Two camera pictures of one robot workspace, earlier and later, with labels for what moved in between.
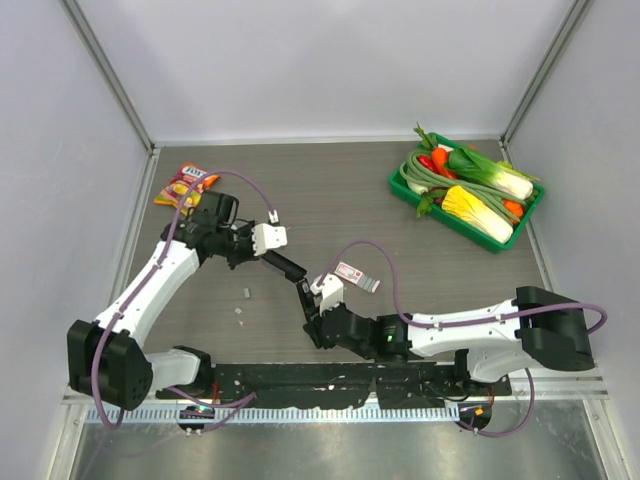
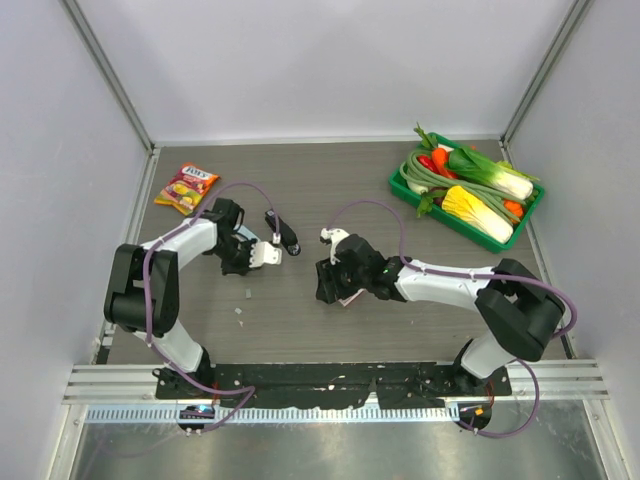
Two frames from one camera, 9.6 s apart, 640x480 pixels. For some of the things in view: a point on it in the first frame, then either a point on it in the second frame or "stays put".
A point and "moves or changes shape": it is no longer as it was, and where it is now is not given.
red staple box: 357,277 moves or changes shape
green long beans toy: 412,170 stays put
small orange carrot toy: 513,206 stays put
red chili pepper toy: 428,163 stays put
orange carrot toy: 440,158 stays put
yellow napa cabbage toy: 464,205 stays put
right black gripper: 341,308 -> 327,273
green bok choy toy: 501,176 stays put
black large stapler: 296,274 -> 288,238
